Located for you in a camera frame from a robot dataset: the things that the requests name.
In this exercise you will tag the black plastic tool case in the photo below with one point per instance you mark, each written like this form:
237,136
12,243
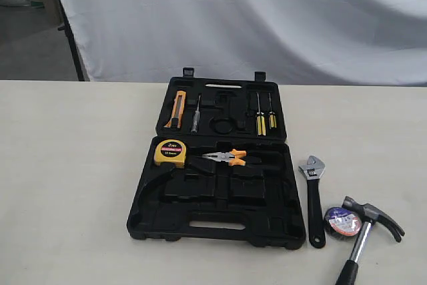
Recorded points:
257,203

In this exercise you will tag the black adjustable wrench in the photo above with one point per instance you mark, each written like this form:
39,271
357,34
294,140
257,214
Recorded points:
313,170

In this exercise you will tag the black electrical tape roll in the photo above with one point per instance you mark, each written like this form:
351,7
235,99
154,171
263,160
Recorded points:
341,223

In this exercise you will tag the steel claw hammer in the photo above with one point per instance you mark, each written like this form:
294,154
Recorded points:
369,215

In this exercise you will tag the clear voltage tester screwdriver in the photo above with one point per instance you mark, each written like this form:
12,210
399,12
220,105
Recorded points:
196,116

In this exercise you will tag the orange utility knife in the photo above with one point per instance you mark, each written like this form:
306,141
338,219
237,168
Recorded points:
177,110

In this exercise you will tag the long yellow black screwdriver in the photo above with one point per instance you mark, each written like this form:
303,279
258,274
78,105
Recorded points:
260,119

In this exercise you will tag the yellow tape measure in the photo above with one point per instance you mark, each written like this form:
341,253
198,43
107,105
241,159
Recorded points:
170,151

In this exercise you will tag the short yellow black screwdriver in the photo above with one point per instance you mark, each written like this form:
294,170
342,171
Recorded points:
272,115

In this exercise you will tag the white backdrop cloth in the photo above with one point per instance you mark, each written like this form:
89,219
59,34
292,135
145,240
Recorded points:
356,42

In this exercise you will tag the black backdrop stand pole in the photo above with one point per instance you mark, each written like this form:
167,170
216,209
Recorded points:
72,44

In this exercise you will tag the orange handled pliers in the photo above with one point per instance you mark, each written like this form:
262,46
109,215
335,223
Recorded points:
232,158

